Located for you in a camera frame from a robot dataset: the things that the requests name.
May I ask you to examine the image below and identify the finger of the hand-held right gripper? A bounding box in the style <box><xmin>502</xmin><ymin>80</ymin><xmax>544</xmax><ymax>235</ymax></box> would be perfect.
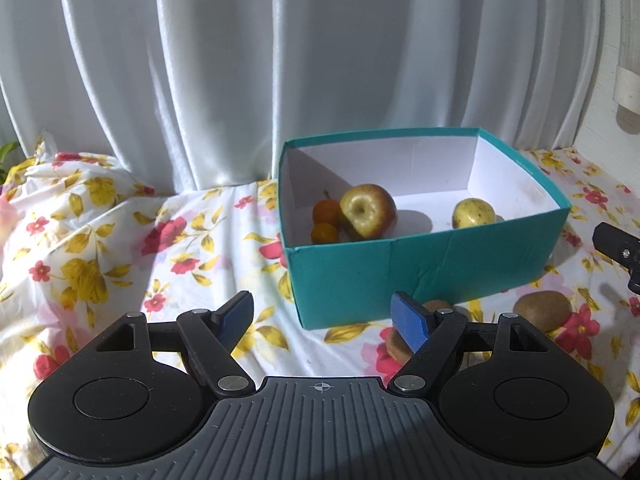
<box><xmin>592</xmin><ymin>222</ymin><xmax>640</xmax><ymax>293</ymax></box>

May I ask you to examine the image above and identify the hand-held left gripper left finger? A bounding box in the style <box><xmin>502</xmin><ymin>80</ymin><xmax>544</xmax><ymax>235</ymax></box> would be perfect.
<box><xmin>94</xmin><ymin>290</ymin><xmax>255</xmax><ymax>398</ymax></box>

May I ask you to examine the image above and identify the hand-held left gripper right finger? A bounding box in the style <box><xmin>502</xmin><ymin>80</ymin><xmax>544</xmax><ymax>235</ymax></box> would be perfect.
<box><xmin>388</xmin><ymin>290</ymin><xmax>549</xmax><ymax>398</ymax></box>

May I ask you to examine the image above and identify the brown kiwi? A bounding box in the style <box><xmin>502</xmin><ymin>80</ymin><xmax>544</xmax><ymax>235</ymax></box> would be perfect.
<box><xmin>386</xmin><ymin>300</ymin><xmax>455</xmax><ymax>367</ymax></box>
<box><xmin>513</xmin><ymin>290</ymin><xmax>572</xmax><ymax>334</ymax></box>

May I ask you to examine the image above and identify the teal cardboard box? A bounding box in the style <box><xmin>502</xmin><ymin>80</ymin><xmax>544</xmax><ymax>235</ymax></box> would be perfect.
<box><xmin>277</xmin><ymin>127</ymin><xmax>572</xmax><ymax>331</ymax></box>

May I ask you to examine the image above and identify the red yellow apple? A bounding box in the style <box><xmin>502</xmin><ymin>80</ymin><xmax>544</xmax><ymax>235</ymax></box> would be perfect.
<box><xmin>339</xmin><ymin>183</ymin><xmax>398</xmax><ymax>240</ymax></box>

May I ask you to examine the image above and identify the small orange kumquat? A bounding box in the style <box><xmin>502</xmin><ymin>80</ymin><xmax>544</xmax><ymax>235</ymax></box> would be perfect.
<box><xmin>310</xmin><ymin>223</ymin><xmax>339</xmax><ymax>245</ymax></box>
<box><xmin>312</xmin><ymin>190</ymin><xmax>342</xmax><ymax>225</ymax></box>

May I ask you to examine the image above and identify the yellow spotted guava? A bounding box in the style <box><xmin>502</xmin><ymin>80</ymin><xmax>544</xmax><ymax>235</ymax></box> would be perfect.
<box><xmin>452</xmin><ymin>198</ymin><xmax>497</xmax><ymax>230</ymax></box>

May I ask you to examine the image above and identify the floral printed cloth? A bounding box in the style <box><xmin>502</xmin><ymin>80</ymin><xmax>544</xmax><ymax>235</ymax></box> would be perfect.
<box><xmin>0</xmin><ymin>132</ymin><xmax>640</xmax><ymax>480</ymax></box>

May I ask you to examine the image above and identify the white curtain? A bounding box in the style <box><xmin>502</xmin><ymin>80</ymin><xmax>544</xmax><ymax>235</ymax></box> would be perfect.
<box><xmin>0</xmin><ymin>0</ymin><xmax>618</xmax><ymax>197</ymax></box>

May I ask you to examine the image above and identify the green plant leaf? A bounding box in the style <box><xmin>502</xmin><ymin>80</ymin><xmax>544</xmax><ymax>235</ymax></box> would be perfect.
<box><xmin>0</xmin><ymin>141</ymin><xmax>22</xmax><ymax>182</ymax></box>

